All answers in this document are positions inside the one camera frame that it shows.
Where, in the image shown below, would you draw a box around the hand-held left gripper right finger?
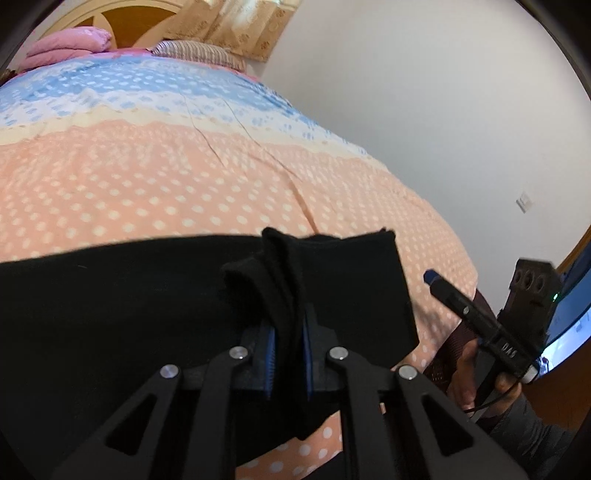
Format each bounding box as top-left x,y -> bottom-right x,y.
302,307 -> 529,480

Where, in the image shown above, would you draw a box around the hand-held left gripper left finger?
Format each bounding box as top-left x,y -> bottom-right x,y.
51,323 -> 278,480

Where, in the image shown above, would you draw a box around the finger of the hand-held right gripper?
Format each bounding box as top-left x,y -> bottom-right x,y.
423,270 -> 502,343

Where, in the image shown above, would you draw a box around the black pants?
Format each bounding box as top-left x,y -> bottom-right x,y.
0,227 -> 420,480

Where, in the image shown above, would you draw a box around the person's right forearm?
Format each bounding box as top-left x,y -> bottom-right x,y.
488,392 -> 580,480

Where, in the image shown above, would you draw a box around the person's right hand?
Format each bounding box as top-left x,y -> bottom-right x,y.
448,340 -> 523,421

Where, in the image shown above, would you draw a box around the blue panel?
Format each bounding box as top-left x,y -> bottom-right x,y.
540,258 -> 591,372

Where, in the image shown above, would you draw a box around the bed with polka-dot sheet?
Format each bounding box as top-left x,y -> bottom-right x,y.
0,46 -> 478,480

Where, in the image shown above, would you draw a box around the striped pillow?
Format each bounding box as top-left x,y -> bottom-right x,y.
150,40 -> 245,72

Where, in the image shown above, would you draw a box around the beige curtain with black rod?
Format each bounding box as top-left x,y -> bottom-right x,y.
164,0 -> 301,63

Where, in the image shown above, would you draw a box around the cream wooden headboard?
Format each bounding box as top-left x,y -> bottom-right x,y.
34,0 -> 190,49

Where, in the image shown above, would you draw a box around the pink folded blanket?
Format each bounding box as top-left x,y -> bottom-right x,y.
25,26 -> 114,60

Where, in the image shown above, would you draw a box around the black cable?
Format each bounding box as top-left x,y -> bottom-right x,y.
462,382 -> 523,422

